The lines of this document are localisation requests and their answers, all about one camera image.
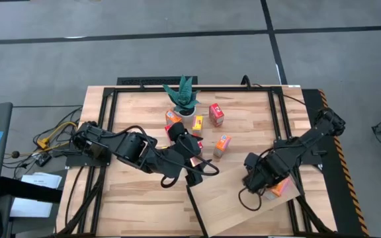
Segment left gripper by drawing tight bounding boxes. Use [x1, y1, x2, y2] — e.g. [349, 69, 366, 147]
[169, 120, 206, 188]

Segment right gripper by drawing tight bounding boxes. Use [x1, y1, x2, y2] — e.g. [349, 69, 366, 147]
[241, 151, 290, 195]

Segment orange Frosted Mini-Wheats box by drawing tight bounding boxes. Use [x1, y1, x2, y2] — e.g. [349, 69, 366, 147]
[263, 177, 292, 202]
[212, 134, 232, 159]
[165, 110, 183, 126]

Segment green plant in white pot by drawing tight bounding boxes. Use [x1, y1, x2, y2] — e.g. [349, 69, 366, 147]
[162, 74, 201, 125]

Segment black mat with hazard stripe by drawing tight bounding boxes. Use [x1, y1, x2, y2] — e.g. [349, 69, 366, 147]
[301, 88, 370, 237]

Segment black power adapter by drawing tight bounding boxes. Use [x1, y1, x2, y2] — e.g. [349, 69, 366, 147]
[34, 152, 52, 168]

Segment white paper sheets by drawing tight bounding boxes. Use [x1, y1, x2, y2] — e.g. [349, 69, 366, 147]
[10, 171, 63, 219]

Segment black stand bar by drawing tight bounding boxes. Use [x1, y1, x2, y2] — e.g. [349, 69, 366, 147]
[0, 177, 62, 204]

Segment black cable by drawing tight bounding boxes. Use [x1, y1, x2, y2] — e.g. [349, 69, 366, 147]
[241, 74, 310, 107]

